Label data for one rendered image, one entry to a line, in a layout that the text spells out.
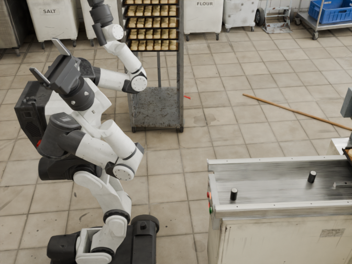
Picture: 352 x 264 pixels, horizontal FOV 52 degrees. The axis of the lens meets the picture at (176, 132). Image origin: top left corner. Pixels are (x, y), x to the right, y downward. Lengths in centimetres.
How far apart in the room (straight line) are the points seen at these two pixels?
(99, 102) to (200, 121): 246
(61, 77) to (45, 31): 404
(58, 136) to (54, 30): 379
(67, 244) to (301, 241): 128
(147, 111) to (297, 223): 206
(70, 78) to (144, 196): 189
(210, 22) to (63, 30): 193
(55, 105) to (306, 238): 129
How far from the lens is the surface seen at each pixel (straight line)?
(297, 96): 410
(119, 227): 197
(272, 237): 183
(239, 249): 187
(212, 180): 182
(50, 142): 136
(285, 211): 171
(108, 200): 188
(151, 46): 294
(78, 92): 109
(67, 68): 107
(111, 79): 173
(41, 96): 154
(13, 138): 370
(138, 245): 237
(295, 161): 192
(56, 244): 228
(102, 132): 120
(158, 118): 335
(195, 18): 496
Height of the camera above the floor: 216
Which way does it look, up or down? 39 degrees down
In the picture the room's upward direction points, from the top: 1 degrees counter-clockwise
